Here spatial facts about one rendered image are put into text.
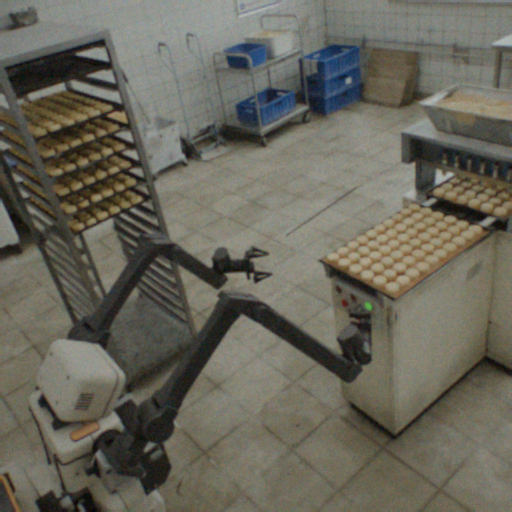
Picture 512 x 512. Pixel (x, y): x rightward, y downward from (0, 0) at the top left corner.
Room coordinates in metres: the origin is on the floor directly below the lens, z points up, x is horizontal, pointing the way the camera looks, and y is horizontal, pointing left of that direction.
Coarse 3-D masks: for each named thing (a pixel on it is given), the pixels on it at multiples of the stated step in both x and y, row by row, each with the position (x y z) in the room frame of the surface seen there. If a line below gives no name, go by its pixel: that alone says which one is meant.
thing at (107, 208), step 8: (128, 192) 2.50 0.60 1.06; (32, 200) 2.65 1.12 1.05; (112, 200) 2.46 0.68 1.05; (120, 200) 2.42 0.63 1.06; (128, 200) 2.45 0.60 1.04; (136, 200) 2.40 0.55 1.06; (40, 208) 2.54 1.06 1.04; (88, 208) 2.40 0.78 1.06; (96, 208) 2.39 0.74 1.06; (104, 208) 2.38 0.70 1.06; (112, 208) 2.35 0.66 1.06; (120, 208) 2.37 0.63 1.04; (72, 216) 2.35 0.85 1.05; (80, 216) 2.33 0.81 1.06; (88, 216) 2.31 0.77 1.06; (96, 216) 2.34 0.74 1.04; (104, 216) 2.29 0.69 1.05; (72, 224) 2.27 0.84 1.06; (80, 224) 2.24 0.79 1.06; (88, 224) 2.26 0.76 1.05; (72, 232) 2.22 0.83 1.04
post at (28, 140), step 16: (0, 64) 2.15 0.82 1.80; (0, 80) 2.14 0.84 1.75; (16, 112) 2.15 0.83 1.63; (32, 144) 2.15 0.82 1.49; (32, 160) 2.15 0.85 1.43; (48, 192) 2.14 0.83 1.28; (64, 224) 2.15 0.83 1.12; (80, 256) 2.16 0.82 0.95; (80, 272) 2.14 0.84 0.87; (96, 304) 2.15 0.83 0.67; (112, 336) 2.15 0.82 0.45; (112, 352) 2.16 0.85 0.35
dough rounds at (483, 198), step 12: (456, 180) 2.28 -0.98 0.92; (432, 192) 2.24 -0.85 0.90; (444, 192) 2.20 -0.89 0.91; (456, 192) 2.17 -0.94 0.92; (468, 192) 2.14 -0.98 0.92; (480, 192) 2.15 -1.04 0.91; (492, 192) 2.11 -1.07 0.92; (468, 204) 2.06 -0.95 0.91; (480, 204) 2.04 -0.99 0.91; (492, 204) 2.01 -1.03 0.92; (504, 204) 1.99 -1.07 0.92; (504, 216) 1.93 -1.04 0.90
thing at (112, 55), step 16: (112, 48) 2.41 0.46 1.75; (112, 64) 2.40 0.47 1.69; (128, 96) 2.42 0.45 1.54; (128, 112) 2.40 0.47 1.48; (144, 160) 2.41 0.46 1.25; (144, 176) 2.42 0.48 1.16; (160, 208) 2.42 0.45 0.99; (160, 224) 2.41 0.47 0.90; (176, 272) 2.41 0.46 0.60; (192, 320) 2.41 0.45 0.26
